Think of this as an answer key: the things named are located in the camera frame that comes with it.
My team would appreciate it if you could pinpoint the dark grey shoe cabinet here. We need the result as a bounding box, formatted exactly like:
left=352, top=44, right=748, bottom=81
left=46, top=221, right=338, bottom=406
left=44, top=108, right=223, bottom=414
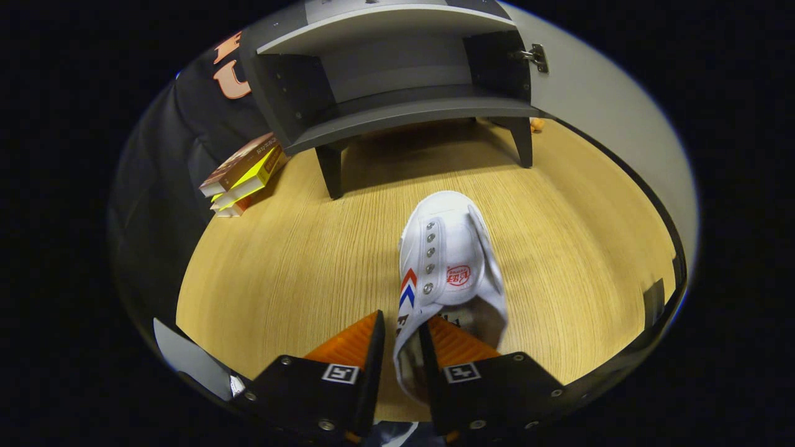
left=239, top=0, right=550, bottom=201

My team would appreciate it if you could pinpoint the white canvas shoe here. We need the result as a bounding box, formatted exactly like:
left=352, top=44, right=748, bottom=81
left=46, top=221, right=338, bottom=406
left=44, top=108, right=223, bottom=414
left=393, top=191, right=509, bottom=404

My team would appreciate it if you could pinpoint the metal door hinge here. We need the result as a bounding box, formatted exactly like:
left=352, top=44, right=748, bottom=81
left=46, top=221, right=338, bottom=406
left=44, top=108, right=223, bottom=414
left=512, top=43, right=549, bottom=74

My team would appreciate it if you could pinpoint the black backdrop cloth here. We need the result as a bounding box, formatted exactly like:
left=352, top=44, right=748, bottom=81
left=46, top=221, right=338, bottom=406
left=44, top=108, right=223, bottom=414
left=109, top=31, right=293, bottom=323

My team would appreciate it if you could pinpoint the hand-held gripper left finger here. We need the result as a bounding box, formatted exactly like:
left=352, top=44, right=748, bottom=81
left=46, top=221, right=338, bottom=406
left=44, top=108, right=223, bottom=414
left=233, top=310, right=386, bottom=443

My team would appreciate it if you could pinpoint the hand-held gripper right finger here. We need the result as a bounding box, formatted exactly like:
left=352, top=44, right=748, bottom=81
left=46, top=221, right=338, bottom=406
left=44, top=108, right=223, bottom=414
left=418, top=315, right=569, bottom=438

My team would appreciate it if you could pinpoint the brown cover book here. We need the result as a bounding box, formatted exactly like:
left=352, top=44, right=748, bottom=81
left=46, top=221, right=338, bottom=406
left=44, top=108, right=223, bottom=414
left=199, top=132, right=277, bottom=197

